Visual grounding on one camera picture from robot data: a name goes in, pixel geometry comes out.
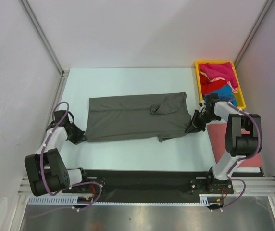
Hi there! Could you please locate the dark grey t-shirt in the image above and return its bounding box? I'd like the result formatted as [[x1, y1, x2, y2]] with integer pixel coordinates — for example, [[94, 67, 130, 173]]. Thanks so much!
[[85, 92, 191, 142]]

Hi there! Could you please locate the white slotted cable duct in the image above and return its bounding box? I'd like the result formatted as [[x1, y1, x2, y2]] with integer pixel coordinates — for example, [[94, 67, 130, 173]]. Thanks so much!
[[28, 193, 227, 207]]

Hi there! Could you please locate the left aluminium frame post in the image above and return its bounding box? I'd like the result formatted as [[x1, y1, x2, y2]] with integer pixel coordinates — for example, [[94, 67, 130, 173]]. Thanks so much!
[[18, 0, 64, 76]]

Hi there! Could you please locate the folded dusty red t-shirt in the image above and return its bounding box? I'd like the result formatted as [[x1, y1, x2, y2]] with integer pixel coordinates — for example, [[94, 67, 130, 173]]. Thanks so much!
[[207, 123, 263, 168]]

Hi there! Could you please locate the blue t-shirt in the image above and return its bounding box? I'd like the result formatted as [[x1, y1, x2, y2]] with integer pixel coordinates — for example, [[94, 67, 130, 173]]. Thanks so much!
[[214, 84, 238, 121]]

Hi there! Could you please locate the aluminium frame post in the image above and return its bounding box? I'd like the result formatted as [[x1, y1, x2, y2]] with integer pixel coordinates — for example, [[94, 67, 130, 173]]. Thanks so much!
[[18, 0, 64, 76], [234, 0, 275, 67]]

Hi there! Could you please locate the yellow plastic bin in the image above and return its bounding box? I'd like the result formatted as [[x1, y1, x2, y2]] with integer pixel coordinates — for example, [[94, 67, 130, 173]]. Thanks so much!
[[195, 60, 246, 109]]

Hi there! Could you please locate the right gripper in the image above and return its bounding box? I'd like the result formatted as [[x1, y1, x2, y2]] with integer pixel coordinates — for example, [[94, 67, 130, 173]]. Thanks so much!
[[185, 109, 220, 134]]

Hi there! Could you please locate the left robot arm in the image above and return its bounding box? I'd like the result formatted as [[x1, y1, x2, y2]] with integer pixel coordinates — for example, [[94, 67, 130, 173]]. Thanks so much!
[[24, 110, 90, 197]]

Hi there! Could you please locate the right aluminium frame post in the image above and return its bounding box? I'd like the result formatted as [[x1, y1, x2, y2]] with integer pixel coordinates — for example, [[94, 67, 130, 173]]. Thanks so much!
[[234, 0, 275, 67]]

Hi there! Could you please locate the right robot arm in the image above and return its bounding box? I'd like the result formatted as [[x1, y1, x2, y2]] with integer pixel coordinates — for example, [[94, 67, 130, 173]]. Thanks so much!
[[186, 93, 262, 193]]

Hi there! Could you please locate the magenta pink t-shirt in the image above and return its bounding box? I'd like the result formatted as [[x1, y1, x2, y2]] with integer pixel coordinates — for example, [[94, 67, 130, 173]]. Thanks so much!
[[199, 62, 239, 93]]

